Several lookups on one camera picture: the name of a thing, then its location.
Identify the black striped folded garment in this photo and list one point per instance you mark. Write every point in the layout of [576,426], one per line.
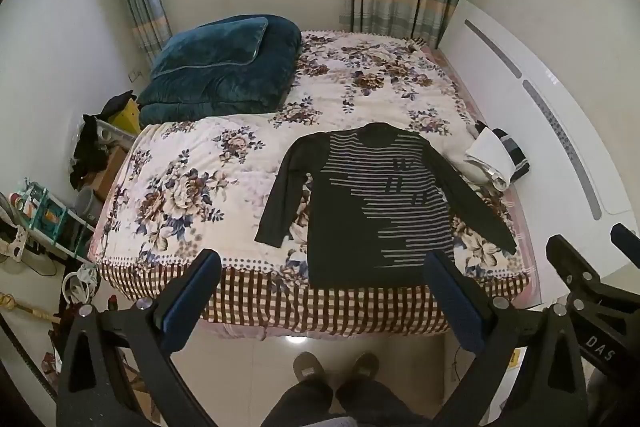
[517,154]

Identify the dark striped sweater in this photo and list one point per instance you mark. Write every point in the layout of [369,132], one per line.
[370,227]

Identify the grey slipper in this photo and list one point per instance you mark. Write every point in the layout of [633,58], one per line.
[309,366]
[365,364]

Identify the black clothes pile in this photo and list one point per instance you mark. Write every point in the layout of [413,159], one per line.
[87,147]

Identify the floral blanket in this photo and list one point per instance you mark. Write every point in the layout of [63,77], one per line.
[225,167]

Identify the yellow box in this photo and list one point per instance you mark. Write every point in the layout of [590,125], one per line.
[127,119]

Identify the white headboard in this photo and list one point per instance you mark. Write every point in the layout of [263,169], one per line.
[550,72]

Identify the white folded garment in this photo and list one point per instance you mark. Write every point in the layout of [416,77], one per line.
[492,159]

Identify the teal pillow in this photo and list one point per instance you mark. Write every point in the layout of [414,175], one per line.
[210,44]

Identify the grey bin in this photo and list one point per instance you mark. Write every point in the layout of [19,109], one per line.
[87,204]

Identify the teal rack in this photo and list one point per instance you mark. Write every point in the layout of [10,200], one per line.
[50,217]

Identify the cardboard box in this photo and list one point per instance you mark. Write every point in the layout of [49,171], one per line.
[112,167]

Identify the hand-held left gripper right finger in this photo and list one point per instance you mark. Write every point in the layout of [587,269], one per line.
[450,297]

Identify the person's left leg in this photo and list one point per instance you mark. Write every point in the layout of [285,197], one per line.
[300,402]

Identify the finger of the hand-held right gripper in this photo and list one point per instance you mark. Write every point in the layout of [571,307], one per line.
[627,242]
[570,262]

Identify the person's right leg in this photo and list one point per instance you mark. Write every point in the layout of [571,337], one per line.
[375,402]

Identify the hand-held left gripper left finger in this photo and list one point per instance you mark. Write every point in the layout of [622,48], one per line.
[192,292]

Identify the white wall socket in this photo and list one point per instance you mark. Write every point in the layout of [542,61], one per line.
[136,75]

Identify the teal quilt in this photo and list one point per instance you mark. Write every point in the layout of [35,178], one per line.
[220,87]

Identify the person's leg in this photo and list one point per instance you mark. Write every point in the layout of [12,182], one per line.
[300,402]
[375,402]

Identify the wooden stick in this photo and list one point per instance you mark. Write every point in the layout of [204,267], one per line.
[30,307]

